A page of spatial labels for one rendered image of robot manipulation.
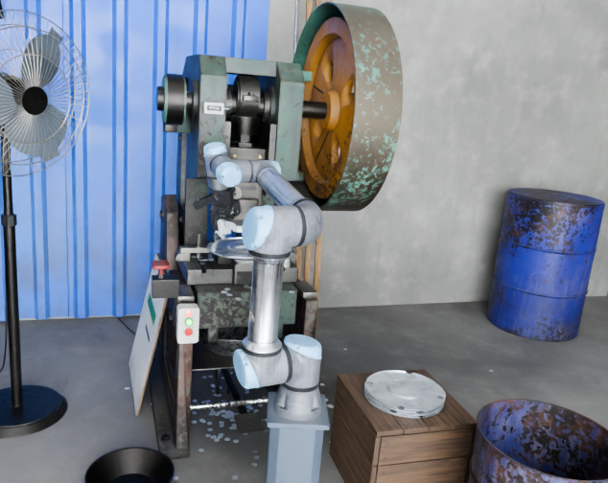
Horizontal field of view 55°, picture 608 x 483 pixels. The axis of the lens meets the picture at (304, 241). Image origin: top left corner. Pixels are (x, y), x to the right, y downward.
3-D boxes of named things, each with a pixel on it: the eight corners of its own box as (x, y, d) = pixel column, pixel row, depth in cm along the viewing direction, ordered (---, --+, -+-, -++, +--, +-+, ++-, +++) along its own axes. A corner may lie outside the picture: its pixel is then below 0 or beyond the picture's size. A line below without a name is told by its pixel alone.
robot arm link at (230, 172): (254, 166, 189) (243, 154, 197) (222, 165, 183) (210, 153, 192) (251, 189, 192) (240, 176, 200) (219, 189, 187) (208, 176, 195)
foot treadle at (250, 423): (265, 441, 223) (266, 428, 222) (239, 444, 220) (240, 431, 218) (233, 369, 277) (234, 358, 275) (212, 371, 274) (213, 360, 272)
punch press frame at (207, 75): (293, 402, 243) (322, 63, 210) (188, 411, 230) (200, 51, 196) (249, 326, 316) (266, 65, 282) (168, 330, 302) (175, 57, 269)
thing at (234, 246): (258, 264, 214) (259, 262, 214) (192, 251, 225) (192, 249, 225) (292, 245, 239) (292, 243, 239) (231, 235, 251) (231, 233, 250)
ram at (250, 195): (265, 221, 232) (269, 146, 225) (226, 221, 227) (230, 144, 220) (254, 212, 248) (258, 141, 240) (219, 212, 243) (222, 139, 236)
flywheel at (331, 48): (326, 136, 296) (370, 235, 247) (287, 133, 289) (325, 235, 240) (368, -8, 248) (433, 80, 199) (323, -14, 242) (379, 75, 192)
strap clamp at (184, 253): (218, 260, 240) (219, 236, 238) (175, 261, 235) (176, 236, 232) (215, 256, 246) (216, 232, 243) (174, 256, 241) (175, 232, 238)
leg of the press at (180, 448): (190, 457, 228) (198, 231, 205) (160, 461, 224) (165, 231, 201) (167, 354, 312) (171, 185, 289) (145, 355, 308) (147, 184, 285)
